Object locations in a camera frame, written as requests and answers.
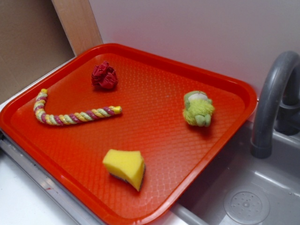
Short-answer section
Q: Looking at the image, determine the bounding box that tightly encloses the green plush animal toy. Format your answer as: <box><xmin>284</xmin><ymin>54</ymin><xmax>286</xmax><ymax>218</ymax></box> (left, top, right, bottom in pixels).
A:
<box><xmin>183</xmin><ymin>91</ymin><xmax>215</xmax><ymax>127</ymax></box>

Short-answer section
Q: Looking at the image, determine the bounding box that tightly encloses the red plastic tray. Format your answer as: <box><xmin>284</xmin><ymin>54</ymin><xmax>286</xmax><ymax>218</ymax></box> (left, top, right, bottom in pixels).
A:
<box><xmin>0</xmin><ymin>44</ymin><xmax>257</xmax><ymax>225</ymax></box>

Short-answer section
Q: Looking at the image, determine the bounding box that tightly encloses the yellow sponge piece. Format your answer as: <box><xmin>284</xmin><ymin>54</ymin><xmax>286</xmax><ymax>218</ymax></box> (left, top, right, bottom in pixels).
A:
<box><xmin>102</xmin><ymin>149</ymin><xmax>146</xmax><ymax>192</ymax></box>

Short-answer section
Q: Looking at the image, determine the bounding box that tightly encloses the crumpled red cloth ball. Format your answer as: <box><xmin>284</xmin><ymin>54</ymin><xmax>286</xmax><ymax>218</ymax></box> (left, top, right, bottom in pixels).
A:
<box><xmin>91</xmin><ymin>61</ymin><xmax>118</xmax><ymax>90</ymax></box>

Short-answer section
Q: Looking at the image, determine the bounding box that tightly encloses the wooden beam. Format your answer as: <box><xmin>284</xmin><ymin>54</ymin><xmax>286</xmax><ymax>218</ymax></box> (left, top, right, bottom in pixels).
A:
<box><xmin>52</xmin><ymin>0</ymin><xmax>103</xmax><ymax>56</ymax></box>

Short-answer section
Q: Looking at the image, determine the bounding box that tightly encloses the grey plastic sink basin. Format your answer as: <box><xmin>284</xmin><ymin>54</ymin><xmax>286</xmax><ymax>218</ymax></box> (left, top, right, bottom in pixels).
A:
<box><xmin>171</xmin><ymin>122</ymin><xmax>300</xmax><ymax>225</ymax></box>

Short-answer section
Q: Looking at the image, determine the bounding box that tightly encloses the grey plastic faucet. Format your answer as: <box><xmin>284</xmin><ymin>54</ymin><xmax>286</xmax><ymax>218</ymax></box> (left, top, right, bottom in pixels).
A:
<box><xmin>251</xmin><ymin>51</ymin><xmax>300</xmax><ymax>158</ymax></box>

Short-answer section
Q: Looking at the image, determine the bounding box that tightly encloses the brown cardboard panel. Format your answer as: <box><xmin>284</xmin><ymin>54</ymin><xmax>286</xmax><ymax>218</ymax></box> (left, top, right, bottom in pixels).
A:
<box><xmin>0</xmin><ymin>0</ymin><xmax>74</xmax><ymax>103</ymax></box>

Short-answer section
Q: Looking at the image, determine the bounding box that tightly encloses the multicolour twisted rope toy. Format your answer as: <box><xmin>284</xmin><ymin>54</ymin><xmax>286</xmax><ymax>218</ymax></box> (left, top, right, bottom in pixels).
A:
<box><xmin>33</xmin><ymin>89</ymin><xmax>122</xmax><ymax>126</ymax></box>

